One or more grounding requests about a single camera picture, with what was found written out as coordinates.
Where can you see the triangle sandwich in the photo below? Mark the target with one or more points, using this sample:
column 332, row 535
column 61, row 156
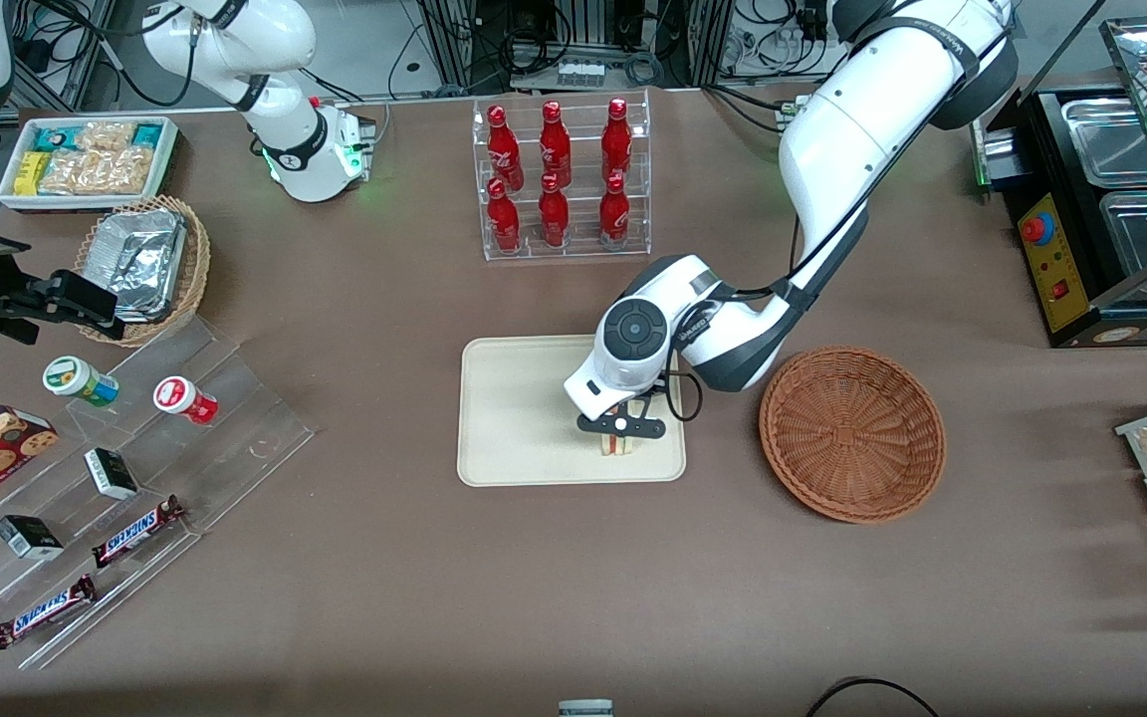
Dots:
column 618, row 446

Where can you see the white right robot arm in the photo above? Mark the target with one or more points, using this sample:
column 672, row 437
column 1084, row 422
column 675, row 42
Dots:
column 275, row 40

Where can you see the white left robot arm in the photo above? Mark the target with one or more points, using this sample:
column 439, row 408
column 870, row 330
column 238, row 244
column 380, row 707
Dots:
column 862, row 139

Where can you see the cream plastic tray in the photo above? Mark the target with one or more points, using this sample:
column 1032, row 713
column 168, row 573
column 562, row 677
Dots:
column 524, row 418

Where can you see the small tan wicker basket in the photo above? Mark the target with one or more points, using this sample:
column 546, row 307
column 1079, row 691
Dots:
column 197, row 269

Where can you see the large brown wicker basket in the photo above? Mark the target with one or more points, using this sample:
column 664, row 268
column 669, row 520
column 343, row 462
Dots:
column 852, row 433

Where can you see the foil food container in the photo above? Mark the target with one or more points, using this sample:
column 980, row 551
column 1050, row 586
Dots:
column 145, row 264

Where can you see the green lid snack cup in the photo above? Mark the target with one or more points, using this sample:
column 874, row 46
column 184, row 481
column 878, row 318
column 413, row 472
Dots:
column 76, row 378

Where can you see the yellow snack packet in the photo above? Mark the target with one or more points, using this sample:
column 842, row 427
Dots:
column 31, row 171

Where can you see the clear rice cracker bag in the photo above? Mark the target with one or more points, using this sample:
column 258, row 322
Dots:
column 96, row 171
column 106, row 135

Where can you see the red lid snack cup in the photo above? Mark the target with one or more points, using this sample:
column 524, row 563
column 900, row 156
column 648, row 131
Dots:
column 180, row 396

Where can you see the teal snack packet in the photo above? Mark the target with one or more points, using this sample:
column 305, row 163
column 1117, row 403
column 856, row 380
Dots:
column 51, row 137
column 147, row 133

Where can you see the white snack bin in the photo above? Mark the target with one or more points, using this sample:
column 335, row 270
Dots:
column 170, row 159

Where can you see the small black box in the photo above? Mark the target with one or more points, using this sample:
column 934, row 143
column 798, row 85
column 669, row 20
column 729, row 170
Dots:
column 28, row 538
column 111, row 473

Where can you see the clear acrylic bottle rack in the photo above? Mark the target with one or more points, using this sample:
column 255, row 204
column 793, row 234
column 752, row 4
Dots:
column 578, row 249

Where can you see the clear acrylic stepped display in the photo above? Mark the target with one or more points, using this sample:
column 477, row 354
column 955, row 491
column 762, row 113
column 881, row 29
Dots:
column 235, row 398

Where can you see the red cola bottle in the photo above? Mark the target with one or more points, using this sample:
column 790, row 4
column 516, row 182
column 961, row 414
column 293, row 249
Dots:
column 616, row 134
column 503, row 144
column 504, row 219
column 554, row 214
column 555, row 139
column 614, row 214

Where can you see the Snickers chocolate bar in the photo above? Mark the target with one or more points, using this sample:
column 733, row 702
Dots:
column 44, row 612
column 135, row 533

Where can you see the small grey device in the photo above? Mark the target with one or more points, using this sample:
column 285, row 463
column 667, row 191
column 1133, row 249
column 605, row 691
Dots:
column 585, row 709

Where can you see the white power strip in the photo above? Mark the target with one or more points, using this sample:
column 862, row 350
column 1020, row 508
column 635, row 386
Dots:
column 581, row 74

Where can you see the black food warmer yellow panel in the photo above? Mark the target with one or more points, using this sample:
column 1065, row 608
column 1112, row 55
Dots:
column 1051, row 259

